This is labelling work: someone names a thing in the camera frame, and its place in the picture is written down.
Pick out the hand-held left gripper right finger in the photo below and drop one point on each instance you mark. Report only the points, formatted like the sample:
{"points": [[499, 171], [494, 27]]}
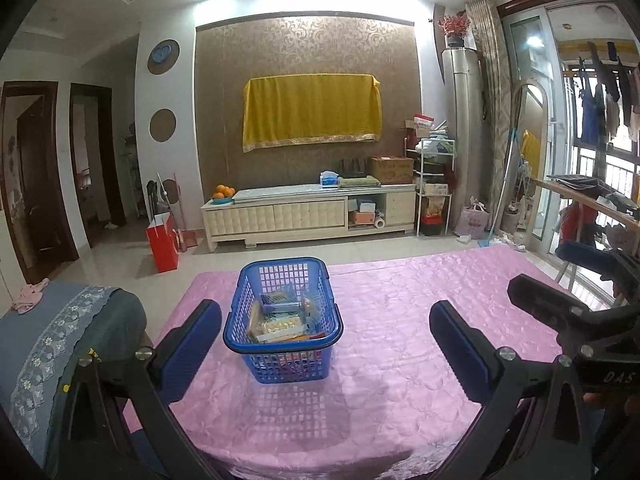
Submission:
{"points": [[460, 350]]}

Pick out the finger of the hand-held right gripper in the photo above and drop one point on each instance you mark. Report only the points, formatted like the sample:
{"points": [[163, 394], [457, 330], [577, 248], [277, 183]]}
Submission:
{"points": [[540, 300], [585, 257]]}

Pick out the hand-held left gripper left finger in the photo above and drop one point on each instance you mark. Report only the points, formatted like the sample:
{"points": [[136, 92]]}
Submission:
{"points": [[192, 350]]}

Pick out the blue plastic basket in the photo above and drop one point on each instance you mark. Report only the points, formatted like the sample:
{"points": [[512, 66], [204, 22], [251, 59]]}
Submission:
{"points": [[282, 349]]}

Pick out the clear cracker packet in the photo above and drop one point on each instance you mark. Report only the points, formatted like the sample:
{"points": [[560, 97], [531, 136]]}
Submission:
{"points": [[280, 327]]}

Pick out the blue snack packet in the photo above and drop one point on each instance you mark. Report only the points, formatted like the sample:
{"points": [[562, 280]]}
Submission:
{"points": [[280, 302]]}

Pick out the orange snack bar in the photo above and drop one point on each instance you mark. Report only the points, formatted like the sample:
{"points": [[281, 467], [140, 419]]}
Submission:
{"points": [[310, 336]]}

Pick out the clear plastic snack packet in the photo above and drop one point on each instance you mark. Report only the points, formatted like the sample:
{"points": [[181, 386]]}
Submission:
{"points": [[310, 305]]}

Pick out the person's right hand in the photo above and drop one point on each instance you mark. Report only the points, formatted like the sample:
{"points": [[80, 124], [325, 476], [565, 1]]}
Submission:
{"points": [[595, 400]]}

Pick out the wooden balcony railing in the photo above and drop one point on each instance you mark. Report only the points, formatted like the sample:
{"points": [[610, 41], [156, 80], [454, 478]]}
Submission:
{"points": [[565, 190]]}

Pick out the blue flat mop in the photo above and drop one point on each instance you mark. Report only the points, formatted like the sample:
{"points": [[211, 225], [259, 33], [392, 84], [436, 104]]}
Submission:
{"points": [[484, 243]]}

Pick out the pink bag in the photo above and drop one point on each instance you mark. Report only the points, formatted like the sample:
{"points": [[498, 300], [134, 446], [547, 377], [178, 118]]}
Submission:
{"points": [[472, 222]]}

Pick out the red paper bag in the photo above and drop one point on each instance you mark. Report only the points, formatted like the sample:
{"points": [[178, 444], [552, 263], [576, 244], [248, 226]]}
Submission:
{"points": [[162, 245]]}

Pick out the broom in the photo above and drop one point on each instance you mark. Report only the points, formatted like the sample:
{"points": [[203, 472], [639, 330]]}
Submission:
{"points": [[182, 240]]}

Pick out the red crate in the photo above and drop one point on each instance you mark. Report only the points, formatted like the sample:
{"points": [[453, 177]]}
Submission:
{"points": [[432, 226]]}

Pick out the food print box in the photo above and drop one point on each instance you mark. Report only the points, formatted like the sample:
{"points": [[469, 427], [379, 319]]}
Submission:
{"points": [[435, 206]]}

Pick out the hanging clothes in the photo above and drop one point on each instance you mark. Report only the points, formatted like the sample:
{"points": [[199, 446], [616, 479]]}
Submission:
{"points": [[600, 105]]}

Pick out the arched floor mirror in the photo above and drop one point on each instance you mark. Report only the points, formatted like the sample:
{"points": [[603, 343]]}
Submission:
{"points": [[530, 110]]}

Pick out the cream tv cabinet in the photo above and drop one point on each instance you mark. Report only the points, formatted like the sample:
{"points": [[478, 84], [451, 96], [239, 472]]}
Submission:
{"points": [[280, 217]]}

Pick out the pile of oranges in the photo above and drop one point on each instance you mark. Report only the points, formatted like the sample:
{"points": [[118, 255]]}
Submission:
{"points": [[223, 191]]}

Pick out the orange box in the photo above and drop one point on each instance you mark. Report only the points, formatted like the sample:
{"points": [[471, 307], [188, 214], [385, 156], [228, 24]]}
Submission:
{"points": [[361, 218]]}

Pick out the white metal rack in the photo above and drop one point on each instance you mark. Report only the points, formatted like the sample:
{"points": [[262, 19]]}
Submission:
{"points": [[435, 170]]}

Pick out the pink cloth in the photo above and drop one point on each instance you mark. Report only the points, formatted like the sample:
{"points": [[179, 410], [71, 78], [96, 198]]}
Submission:
{"points": [[30, 297]]}

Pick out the blue white box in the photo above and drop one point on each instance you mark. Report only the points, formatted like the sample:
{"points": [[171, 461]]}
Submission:
{"points": [[366, 206]]}

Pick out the standing air conditioner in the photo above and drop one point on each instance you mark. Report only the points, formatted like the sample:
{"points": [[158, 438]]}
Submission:
{"points": [[462, 135]]}

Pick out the cardboard box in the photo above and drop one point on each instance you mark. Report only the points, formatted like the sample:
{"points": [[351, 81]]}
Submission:
{"points": [[391, 170]]}

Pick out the green folded cushion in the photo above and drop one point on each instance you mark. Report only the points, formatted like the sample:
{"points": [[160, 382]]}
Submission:
{"points": [[359, 182]]}

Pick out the beige curtain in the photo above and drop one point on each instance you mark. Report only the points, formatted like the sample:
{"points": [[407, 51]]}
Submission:
{"points": [[490, 85]]}

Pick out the black router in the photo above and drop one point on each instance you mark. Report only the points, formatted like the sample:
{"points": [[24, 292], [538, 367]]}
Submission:
{"points": [[353, 170]]}

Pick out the red white box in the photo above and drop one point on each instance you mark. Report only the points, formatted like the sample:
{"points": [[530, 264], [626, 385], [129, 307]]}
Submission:
{"points": [[420, 125]]}

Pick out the blue tissue box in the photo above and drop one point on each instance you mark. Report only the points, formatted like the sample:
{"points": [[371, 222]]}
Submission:
{"points": [[330, 180]]}

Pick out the red flower vase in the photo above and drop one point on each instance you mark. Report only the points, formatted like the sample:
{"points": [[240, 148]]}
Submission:
{"points": [[455, 30]]}

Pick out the yellow cloth cover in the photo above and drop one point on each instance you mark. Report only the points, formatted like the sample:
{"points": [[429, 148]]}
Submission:
{"points": [[310, 110]]}

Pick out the round brown wall disc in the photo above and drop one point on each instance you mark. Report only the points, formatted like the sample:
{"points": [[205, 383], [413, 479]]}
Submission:
{"points": [[163, 125], [171, 191]]}

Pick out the dark wooden door frame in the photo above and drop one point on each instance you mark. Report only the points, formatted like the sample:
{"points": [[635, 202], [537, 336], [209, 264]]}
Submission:
{"points": [[116, 160], [50, 260]]}

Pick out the round wall disc blue plate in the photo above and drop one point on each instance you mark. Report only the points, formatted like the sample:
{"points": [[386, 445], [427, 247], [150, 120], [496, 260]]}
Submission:
{"points": [[163, 56]]}

